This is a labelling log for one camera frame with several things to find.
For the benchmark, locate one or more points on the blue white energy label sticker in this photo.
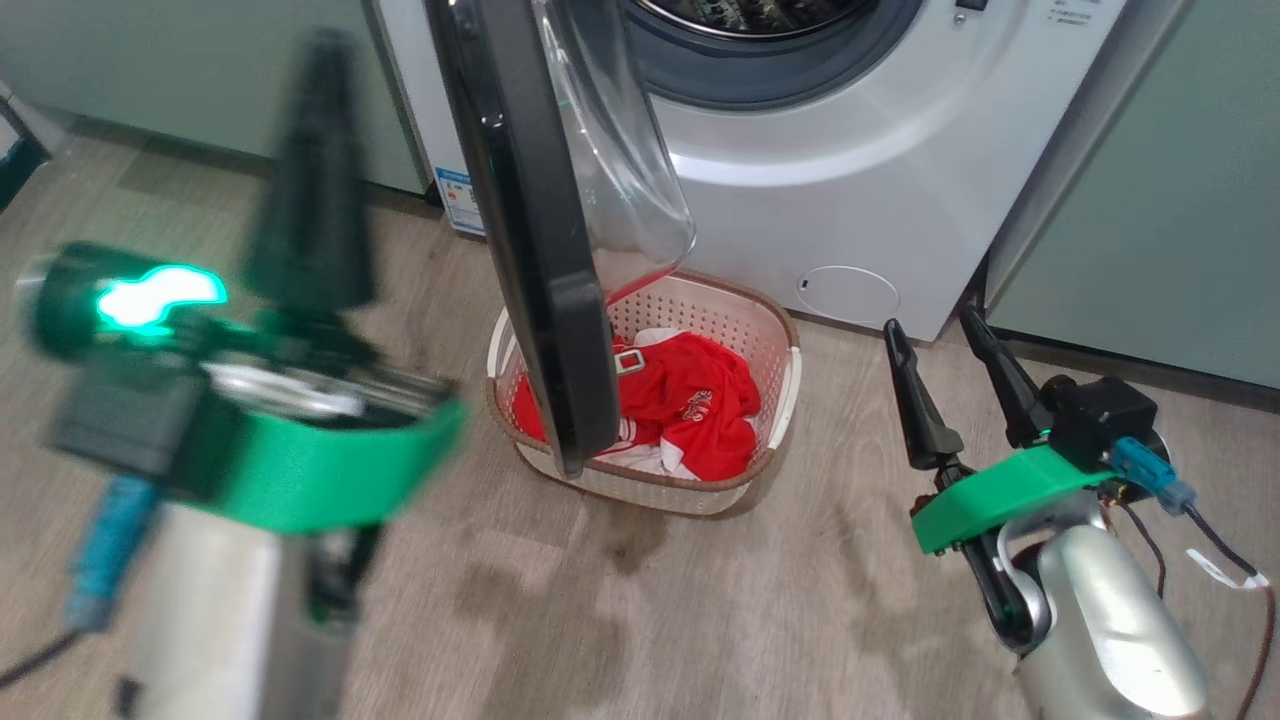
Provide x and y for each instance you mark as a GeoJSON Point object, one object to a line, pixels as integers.
{"type": "Point", "coordinates": [460, 202]}

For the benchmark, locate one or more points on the black round glass washer door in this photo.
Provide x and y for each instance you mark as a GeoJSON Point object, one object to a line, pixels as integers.
{"type": "Point", "coordinates": [540, 250]}

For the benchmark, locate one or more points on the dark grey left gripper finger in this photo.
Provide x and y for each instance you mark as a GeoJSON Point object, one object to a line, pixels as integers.
{"type": "Point", "coordinates": [310, 180]}

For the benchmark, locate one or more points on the grey-green cabinet beside washer hinge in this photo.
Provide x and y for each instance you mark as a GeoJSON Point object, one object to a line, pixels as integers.
{"type": "Point", "coordinates": [200, 70]}

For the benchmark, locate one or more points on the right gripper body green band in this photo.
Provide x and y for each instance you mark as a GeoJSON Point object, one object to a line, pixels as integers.
{"type": "Point", "coordinates": [1010, 490]}

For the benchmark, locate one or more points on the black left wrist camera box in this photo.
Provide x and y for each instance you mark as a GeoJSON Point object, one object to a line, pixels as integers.
{"type": "Point", "coordinates": [120, 415]}

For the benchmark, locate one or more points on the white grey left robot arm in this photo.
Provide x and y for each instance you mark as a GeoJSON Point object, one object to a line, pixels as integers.
{"type": "Point", "coordinates": [220, 620]}

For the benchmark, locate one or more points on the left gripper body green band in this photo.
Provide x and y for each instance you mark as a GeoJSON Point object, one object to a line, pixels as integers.
{"type": "Point", "coordinates": [320, 470]}

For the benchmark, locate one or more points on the white front-load washing machine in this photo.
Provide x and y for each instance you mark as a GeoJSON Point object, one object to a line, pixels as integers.
{"type": "Point", "coordinates": [850, 180]}

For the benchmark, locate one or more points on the dark teal grey object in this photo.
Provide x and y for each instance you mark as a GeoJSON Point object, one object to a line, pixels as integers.
{"type": "Point", "coordinates": [20, 160]}

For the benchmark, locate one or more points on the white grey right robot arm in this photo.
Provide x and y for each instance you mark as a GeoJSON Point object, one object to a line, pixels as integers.
{"type": "Point", "coordinates": [1120, 620]}

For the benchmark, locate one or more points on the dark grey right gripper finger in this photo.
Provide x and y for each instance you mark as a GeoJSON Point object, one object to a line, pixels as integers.
{"type": "Point", "coordinates": [1005, 375]}
{"type": "Point", "coordinates": [920, 400]}

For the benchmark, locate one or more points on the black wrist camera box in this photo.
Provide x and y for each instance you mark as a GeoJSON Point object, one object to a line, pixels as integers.
{"type": "Point", "coordinates": [120, 415]}
{"type": "Point", "coordinates": [1100, 420]}

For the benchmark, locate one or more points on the red garment white striped trim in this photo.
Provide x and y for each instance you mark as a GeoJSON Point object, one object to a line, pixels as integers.
{"type": "Point", "coordinates": [700, 400]}

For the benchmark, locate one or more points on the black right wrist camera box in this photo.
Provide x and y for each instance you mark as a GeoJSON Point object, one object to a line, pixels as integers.
{"type": "Point", "coordinates": [1100, 420]}

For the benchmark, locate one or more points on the cream laundry basket brown rim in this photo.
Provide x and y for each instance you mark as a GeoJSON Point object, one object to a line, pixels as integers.
{"type": "Point", "coordinates": [705, 300]}

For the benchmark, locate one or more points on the grey-green cabinet beside washer filter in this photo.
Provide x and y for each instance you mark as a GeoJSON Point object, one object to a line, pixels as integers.
{"type": "Point", "coordinates": [1180, 200]}

